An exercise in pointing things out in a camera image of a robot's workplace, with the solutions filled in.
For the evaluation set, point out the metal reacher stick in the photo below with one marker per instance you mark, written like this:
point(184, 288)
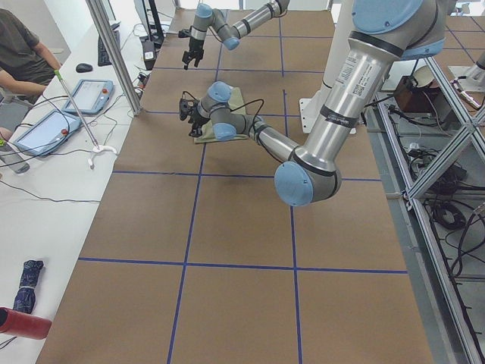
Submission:
point(97, 148)

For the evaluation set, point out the seated person in olive shirt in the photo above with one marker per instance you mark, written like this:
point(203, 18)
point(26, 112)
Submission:
point(27, 65)

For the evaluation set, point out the blue teach pendant far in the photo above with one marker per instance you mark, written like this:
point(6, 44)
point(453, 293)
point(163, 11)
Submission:
point(91, 96)

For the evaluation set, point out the black computer mouse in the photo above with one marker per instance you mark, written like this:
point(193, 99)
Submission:
point(83, 68)

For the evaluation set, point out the olive green long-sleeve shirt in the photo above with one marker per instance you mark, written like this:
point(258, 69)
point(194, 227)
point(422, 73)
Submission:
point(236, 100)

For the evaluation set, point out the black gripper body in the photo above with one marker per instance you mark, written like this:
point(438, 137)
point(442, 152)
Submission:
point(194, 47)
point(198, 117)

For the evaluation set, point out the aluminium frame rack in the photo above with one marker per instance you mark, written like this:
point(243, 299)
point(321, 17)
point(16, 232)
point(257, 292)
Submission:
point(430, 144)

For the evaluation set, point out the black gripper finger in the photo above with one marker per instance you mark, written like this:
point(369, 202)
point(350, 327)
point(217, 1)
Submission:
point(196, 132)
point(197, 62)
point(186, 64)

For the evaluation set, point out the grey water bottle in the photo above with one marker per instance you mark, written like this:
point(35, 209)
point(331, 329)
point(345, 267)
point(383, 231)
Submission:
point(12, 159)

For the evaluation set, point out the blue teach pendant near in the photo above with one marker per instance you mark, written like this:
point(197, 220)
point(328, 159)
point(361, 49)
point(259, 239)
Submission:
point(48, 134)

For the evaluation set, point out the red cylindrical bottle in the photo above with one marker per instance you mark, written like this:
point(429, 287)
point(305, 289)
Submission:
point(22, 324)

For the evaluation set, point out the folded dark blue umbrella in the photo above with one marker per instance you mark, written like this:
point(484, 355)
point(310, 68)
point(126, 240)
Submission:
point(26, 298)

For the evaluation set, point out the blue teach pendant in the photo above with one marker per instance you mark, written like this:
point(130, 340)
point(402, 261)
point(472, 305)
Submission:
point(48, 134)
point(91, 96)

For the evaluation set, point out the black labelled box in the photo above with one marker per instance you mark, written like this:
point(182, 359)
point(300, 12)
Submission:
point(149, 54)

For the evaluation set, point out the aluminium frame post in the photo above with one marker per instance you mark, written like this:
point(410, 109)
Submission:
point(100, 19)

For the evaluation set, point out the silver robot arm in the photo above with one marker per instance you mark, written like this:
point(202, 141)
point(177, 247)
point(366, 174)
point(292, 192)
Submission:
point(380, 34)
point(207, 18)

